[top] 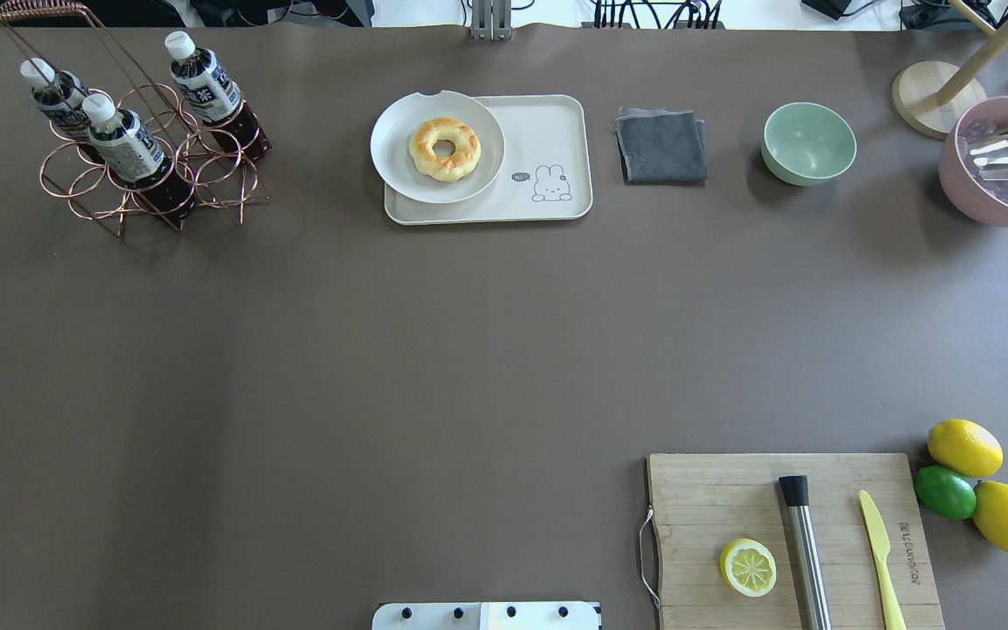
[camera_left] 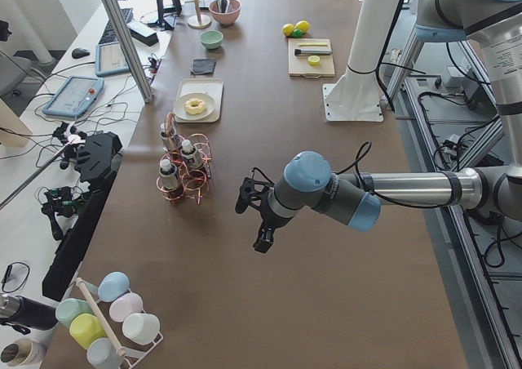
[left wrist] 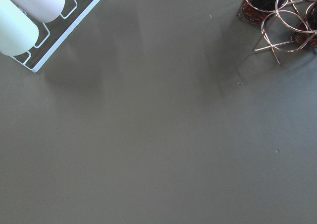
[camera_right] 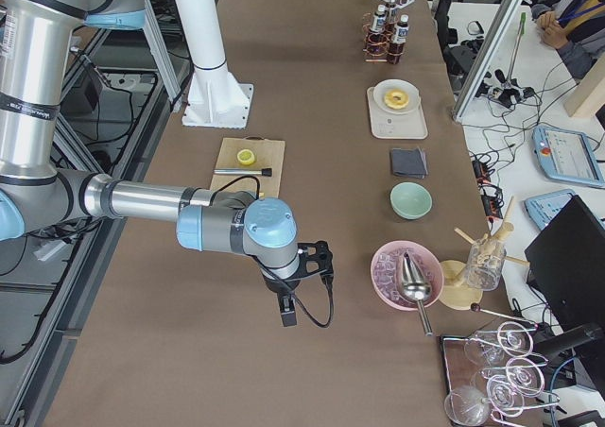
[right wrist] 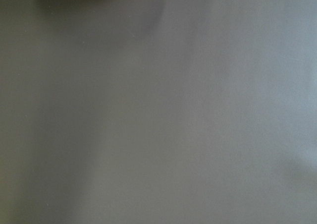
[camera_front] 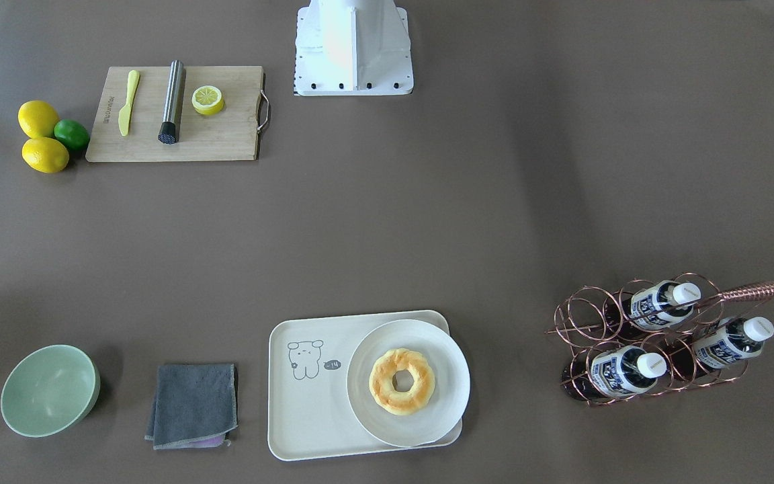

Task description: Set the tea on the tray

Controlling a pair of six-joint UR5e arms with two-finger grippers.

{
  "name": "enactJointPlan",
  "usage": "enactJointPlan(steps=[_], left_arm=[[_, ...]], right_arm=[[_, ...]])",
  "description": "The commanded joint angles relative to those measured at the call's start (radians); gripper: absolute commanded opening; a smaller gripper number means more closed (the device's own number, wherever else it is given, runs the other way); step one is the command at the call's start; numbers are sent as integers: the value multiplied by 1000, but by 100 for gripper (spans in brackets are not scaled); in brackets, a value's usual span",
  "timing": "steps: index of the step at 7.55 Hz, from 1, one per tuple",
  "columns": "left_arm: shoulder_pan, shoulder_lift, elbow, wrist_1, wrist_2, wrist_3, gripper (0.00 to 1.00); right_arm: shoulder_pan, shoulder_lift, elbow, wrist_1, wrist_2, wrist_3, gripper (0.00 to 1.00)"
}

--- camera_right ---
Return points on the cream serving tray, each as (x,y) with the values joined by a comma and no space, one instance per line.
(387,125)

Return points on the white round plate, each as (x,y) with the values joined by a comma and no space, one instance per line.
(382,87)

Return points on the black monitor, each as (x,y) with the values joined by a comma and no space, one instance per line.
(567,264)

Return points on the pink bowl with ice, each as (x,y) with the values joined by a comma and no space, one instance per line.
(384,269)

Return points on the tea bottle white cap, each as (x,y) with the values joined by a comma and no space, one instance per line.
(399,36)

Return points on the half lemon slice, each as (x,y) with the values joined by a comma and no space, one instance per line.
(246,157)

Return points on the person in blue jacket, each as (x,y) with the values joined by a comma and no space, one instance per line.
(574,29)

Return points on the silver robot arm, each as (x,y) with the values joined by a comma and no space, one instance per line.
(35,194)

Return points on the copper wire bottle rack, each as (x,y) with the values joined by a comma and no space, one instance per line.
(382,51)

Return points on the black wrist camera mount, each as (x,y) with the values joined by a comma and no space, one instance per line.
(315,259)

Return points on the blue teach pendant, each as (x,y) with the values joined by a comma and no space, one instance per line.
(543,208)
(565,155)

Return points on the green ceramic bowl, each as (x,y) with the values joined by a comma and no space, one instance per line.
(410,200)

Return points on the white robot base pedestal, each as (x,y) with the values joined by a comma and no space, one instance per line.
(215,98)

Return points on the wooden cup stand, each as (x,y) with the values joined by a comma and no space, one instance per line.
(456,293)

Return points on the steel ice scoop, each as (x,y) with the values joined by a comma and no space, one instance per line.
(415,288)

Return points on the glazed ring donut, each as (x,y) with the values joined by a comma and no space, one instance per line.
(396,99)

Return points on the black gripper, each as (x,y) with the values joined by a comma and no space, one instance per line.
(275,286)

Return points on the grey folded cloth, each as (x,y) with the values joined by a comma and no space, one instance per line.
(408,163)

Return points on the tea bottle in rack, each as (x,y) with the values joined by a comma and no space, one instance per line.
(377,26)
(391,13)

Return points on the bamboo cutting board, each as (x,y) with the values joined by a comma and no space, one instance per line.
(263,156)

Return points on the clear glass jar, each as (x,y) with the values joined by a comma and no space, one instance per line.
(484,266)

